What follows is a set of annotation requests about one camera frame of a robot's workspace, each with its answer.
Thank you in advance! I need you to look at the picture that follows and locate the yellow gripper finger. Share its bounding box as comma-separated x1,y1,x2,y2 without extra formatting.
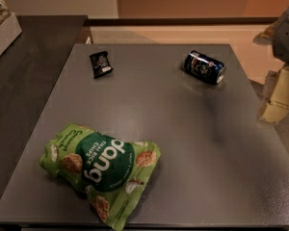
259,64,289,123

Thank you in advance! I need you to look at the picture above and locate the blue pepsi can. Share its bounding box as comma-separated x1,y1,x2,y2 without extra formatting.
184,50,226,85

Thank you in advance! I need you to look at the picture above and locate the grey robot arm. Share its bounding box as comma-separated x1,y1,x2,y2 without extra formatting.
259,7,289,123

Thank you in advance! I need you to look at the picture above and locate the black snack bar wrapper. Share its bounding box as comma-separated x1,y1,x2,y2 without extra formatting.
90,51,113,78

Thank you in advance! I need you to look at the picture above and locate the green dang chips bag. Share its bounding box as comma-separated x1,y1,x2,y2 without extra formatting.
39,124,161,231

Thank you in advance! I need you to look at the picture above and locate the dark side table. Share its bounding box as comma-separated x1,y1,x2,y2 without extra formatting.
0,15,87,198

